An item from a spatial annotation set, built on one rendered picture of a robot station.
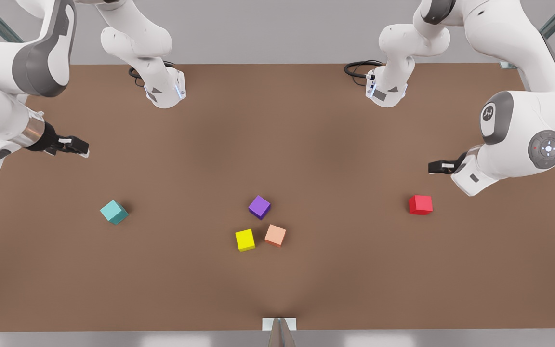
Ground red wooden cube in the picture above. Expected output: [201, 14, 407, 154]
[408, 195, 434, 215]

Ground teal blue wooden cube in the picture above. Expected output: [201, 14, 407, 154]
[100, 200, 129, 226]

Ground peach wooden cube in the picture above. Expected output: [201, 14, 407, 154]
[264, 224, 287, 248]

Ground purple wooden cube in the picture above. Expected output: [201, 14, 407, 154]
[248, 195, 272, 220]

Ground yellow wooden cube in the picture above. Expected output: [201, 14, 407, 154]
[235, 228, 256, 252]

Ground black cable loop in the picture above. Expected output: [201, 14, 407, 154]
[128, 60, 177, 88]
[344, 60, 385, 87]

